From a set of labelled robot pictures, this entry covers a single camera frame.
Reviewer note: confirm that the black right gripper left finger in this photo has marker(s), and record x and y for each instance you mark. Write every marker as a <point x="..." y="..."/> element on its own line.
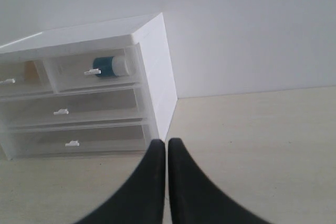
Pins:
<point x="141" y="198"/>

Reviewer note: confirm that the clear middle wide drawer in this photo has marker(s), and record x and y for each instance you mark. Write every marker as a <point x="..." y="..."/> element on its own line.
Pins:
<point x="87" y="107"/>

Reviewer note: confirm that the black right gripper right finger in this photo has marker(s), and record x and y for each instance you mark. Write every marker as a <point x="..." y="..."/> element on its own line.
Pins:
<point x="194" y="198"/>

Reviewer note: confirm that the teal bottle white cap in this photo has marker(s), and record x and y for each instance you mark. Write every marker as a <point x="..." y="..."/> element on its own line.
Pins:
<point x="112" y="66"/>

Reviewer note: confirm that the yellow cheese wedge block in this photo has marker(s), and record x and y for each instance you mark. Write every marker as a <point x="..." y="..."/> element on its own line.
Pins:
<point x="30" y="72"/>

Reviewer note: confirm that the white plastic drawer cabinet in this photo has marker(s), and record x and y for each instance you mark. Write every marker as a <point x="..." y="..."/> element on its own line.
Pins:
<point x="155" y="92"/>

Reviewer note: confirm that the clear bottom wide drawer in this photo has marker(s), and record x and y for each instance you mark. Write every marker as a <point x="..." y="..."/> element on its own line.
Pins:
<point x="130" y="137"/>

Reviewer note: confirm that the clear wide drawer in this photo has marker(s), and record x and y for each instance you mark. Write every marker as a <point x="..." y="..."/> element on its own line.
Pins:
<point x="130" y="137"/>
<point x="87" y="107"/>

